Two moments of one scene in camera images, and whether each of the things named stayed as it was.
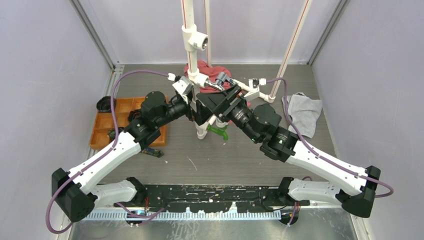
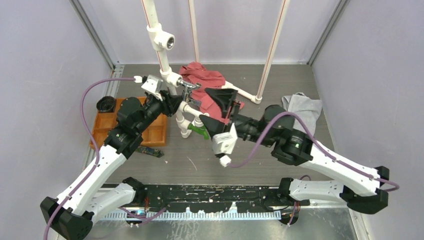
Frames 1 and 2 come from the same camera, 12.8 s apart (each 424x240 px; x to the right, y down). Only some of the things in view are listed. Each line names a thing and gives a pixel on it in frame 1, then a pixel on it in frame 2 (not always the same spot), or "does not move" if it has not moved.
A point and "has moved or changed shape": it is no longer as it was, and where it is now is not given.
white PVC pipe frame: [194, 38] → [159, 40]
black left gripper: [202, 114] → [169, 104]
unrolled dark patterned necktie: [152, 151] does not move
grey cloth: [303, 112] does not move
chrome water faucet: [222, 83] has moved or changed shape
